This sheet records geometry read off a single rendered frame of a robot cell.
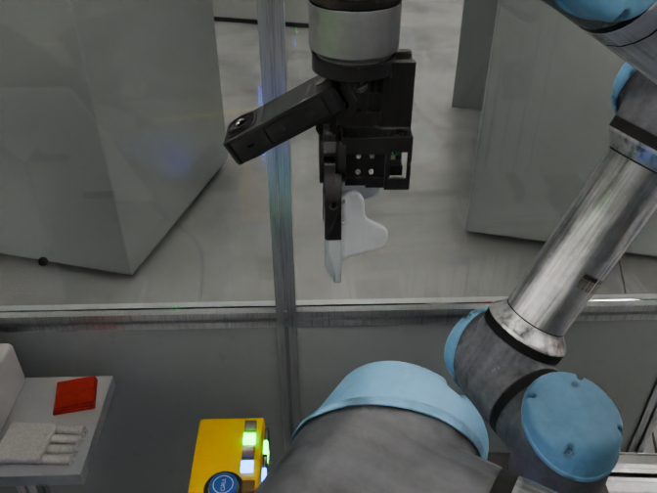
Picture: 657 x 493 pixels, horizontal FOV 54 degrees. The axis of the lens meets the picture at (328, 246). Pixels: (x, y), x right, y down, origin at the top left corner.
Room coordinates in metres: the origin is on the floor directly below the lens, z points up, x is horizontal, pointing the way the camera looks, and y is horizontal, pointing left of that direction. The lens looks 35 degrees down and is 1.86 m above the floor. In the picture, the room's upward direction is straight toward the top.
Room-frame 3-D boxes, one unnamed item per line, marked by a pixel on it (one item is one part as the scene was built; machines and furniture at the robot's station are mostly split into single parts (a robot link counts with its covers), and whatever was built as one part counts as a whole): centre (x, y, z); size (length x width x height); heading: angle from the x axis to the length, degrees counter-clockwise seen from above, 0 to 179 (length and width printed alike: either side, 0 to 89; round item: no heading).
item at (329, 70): (0.53, -0.03, 1.62); 0.09 x 0.08 x 0.12; 92
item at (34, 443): (0.76, 0.53, 0.87); 0.15 x 0.09 x 0.02; 88
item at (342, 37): (0.54, -0.02, 1.70); 0.08 x 0.08 x 0.05
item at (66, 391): (0.88, 0.51, 0.87); 0.08 x 0.08 x 0.02; 13
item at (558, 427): (0.51, -0.29, 1.20); 0.13 x 0.12 x 0.14; 23
